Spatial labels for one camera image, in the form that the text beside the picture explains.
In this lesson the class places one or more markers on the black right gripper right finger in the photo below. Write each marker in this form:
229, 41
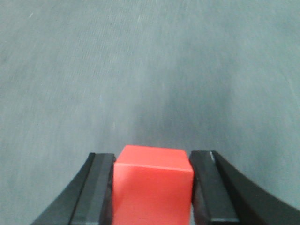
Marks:
222, 195

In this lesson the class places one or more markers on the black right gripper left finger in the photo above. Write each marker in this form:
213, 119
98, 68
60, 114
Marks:
87, 199

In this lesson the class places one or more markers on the red magnetic cube block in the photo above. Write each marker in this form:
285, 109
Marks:
152, 186

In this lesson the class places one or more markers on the dark grey table mat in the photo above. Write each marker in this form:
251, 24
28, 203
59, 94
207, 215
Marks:
82, 76

